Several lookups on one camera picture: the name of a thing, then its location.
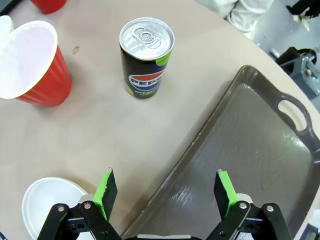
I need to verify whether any red plastic cup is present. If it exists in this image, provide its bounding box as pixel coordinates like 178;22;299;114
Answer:
0;20;73;108
29;0;68;15

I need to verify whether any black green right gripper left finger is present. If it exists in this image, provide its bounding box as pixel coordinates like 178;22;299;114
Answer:
36;167;123;240

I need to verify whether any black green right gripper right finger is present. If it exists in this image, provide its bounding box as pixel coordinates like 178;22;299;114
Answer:
206;169;293;240

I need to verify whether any white bowl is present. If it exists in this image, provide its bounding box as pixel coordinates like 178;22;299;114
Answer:
21;176;90;240
0;14;15;36

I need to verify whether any person in beige sweatshirt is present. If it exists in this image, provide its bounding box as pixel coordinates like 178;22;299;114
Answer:
194;0;275;40

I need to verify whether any black shoe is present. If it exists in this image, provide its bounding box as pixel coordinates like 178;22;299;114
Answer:
285;0;320;19

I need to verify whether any black Pepsi can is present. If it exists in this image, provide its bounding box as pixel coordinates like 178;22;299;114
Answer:
119;16;175;100

